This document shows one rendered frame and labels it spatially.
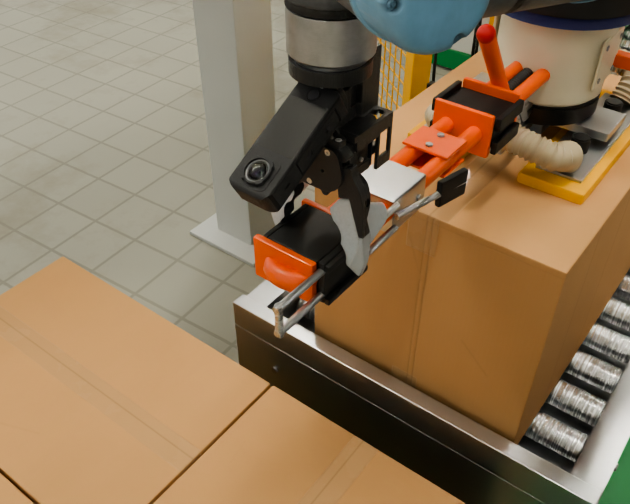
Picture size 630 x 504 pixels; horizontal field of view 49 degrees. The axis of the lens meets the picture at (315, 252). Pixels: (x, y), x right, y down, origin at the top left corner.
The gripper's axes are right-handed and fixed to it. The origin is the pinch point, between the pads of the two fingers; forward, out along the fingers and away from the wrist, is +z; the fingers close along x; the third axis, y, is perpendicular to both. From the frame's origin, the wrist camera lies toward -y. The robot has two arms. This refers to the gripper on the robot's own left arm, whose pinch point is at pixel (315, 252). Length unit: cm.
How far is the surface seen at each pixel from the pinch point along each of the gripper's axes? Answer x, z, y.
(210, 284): 96, 108, 68
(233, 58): 99, 39, 90
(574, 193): -12.6, 11.6, 43.4
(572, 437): -25, 53, 38
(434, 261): 0.0, 20.5, 28.2
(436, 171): -2.4, -0.3, 19.8
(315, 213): 2.1, -2.2, 2.8
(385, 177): 0.7, -1.3, 13.8
